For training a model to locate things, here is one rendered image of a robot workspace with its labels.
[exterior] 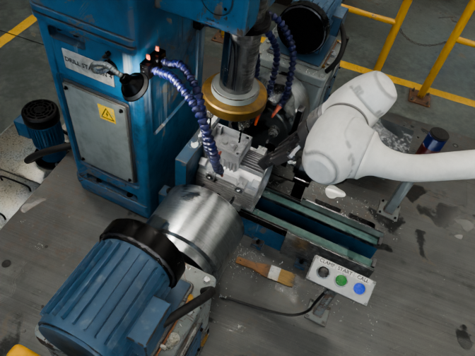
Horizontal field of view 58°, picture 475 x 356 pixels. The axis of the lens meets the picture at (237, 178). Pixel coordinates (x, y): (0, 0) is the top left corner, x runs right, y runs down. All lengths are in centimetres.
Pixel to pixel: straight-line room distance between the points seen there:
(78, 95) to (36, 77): 224
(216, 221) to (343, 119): 44
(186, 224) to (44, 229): 63
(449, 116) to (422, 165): 289
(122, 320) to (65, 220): 83
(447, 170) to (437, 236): 88
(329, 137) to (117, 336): 52
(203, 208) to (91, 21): 51
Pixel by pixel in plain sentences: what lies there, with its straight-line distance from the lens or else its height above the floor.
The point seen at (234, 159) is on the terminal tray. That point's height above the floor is 113.
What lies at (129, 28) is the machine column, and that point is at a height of 154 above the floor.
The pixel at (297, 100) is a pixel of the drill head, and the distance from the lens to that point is 151.
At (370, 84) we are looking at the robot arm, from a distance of 93.
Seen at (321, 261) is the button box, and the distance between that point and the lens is 119.
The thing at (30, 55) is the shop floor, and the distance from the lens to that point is 371.
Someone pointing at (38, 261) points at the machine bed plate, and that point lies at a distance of 151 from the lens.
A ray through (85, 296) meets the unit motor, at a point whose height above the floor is 135.
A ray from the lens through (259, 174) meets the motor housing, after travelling 129.
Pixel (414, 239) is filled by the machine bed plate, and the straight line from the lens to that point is 171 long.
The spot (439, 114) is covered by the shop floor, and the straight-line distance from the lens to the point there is 373.
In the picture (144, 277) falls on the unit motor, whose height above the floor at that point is 134.
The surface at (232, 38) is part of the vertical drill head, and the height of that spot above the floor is 152.
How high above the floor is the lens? 207
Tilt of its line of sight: 50 degrees down
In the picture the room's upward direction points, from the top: 10 degrees clockwise
